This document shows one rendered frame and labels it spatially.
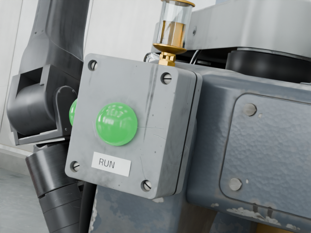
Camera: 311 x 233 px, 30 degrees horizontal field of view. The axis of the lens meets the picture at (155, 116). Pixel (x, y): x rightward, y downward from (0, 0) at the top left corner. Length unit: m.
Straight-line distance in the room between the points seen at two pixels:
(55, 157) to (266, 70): 0.26
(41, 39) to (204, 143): 0.32
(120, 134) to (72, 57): 0.31
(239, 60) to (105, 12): 6.10
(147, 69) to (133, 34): 6.00
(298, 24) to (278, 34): 0.02
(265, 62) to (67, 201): 0.27
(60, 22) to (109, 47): 5.82
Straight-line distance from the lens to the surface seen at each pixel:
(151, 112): 0.39
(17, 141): 0.70
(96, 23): 6.66
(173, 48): 0.47
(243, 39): 0.55
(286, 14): 0.54
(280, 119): 0.41
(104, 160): 0.40
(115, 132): 0.38
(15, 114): 0.68
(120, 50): 6.45
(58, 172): 0.65
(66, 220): 0.65
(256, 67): 0.53
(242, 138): 0.42
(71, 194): 0.65
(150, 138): 0.39
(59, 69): 0.67
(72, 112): 0.43
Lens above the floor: 1.32
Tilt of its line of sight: 3 degrees down
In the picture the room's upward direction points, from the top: 10 degrees clockwise
